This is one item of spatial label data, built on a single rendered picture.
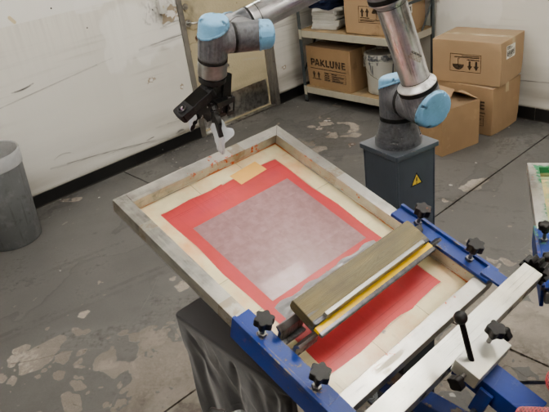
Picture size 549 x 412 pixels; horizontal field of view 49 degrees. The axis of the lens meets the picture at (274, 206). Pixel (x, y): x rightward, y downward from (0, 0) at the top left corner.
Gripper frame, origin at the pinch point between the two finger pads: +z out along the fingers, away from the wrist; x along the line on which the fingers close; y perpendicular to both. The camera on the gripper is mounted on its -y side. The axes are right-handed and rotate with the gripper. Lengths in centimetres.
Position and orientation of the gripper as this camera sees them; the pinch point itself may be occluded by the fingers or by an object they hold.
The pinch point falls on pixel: (204, 143)
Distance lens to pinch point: 166.7
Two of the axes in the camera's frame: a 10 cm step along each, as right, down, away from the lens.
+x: -6.9, -5.2, 5.1
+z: -0.9, 7.6, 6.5
